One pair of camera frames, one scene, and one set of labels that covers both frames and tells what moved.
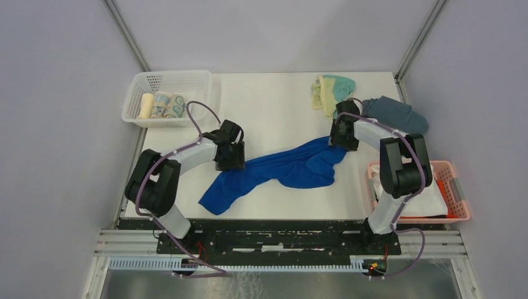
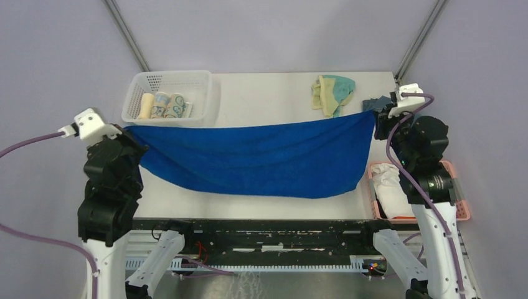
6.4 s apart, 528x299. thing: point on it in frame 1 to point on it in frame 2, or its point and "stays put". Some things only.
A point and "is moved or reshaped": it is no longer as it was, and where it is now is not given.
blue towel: x=307 y=166 is moved or reshaped
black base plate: x=279 y=237 stays put
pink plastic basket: x=450 y=186 stays put
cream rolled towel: x=147 y=103 stays put
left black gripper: x=237 y=162 to x=141 y=147
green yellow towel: x=329 y=90 stays put
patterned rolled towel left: x=160 y=106 stays put
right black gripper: x=352 y=145 to x=383 y=120
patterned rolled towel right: x=176 y=106 stays put
